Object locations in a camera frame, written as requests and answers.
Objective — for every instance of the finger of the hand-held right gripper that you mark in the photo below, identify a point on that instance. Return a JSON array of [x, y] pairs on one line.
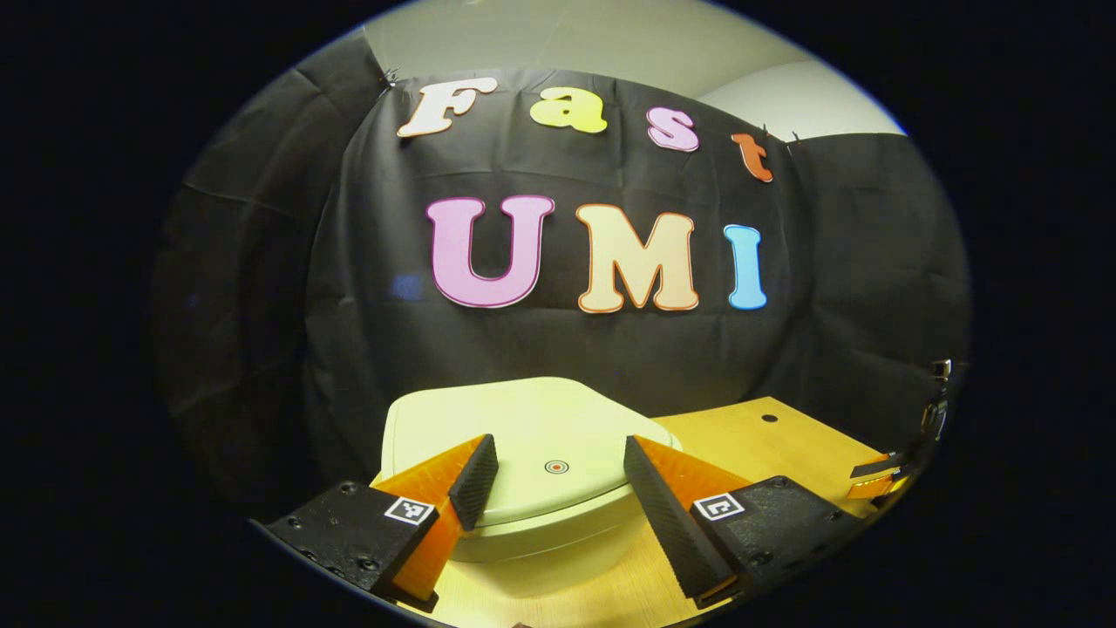
[[881, 467], [876, 488]]

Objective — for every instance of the wooden desktop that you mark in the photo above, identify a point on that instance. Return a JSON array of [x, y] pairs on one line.
[[785, 445]]

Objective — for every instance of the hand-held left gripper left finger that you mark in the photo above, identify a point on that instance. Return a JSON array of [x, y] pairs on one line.
[[478, 480]]

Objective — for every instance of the black backdrop cloth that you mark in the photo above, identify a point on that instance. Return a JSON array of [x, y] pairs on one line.
[[540, 349]]

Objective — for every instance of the green desktop garbage bin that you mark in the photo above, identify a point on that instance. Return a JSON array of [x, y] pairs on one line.
[[549, 427]]

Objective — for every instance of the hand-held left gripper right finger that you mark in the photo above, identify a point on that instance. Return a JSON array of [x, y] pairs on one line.
[[663, 523]]

